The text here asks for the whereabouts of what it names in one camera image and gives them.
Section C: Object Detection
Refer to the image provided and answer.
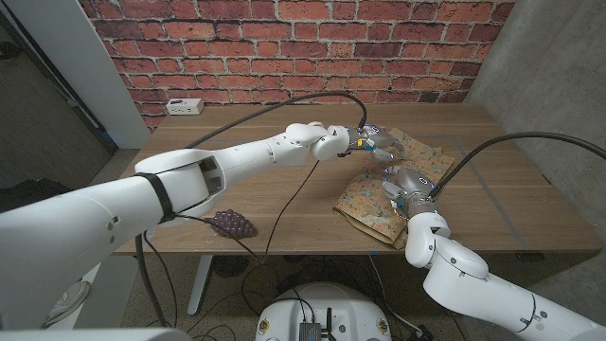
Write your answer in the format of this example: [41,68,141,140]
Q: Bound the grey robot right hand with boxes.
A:
[381,165,439,220]

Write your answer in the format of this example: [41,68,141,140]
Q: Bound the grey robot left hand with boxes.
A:
[347,123,406,164]

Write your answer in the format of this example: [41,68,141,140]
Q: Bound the brown floral wrapping paper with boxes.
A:
[332,127,456,251]

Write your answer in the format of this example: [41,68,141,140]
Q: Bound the purple toy grapes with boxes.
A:
[206,208,259,240]

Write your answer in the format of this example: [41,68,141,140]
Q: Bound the red brick printed backdrop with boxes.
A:
[80,0,517,132]

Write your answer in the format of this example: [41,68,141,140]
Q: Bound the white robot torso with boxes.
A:
[254,282,393,341]

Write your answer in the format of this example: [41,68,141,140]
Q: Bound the small grey electronics box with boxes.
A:
[297,321,323,341]

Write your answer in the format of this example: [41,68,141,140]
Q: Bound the dark round floor fan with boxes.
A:
[211,255,250,279]

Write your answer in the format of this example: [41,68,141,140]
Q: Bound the white power strip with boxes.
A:
[165,98,205,117]

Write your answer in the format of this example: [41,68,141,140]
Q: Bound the white table leg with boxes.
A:
[187,254,214,316]

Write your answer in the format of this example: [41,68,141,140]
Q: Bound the white round device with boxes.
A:
[42,279,91,329]

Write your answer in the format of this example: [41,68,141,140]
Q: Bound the black cloth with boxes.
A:
[0,178,72,214]

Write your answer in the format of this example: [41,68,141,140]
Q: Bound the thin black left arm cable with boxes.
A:
[141,159,321,328]

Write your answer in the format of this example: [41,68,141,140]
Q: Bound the white floor cable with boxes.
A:
[367,254,422,333]

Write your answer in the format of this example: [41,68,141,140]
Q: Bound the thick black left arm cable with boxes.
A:
[134,91,369,328]

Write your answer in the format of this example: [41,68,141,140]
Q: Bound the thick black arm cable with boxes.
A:
[428,131,606,200]
[134,91,369,328]

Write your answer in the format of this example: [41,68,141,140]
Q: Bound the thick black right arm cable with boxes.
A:
[428,131,606,200]

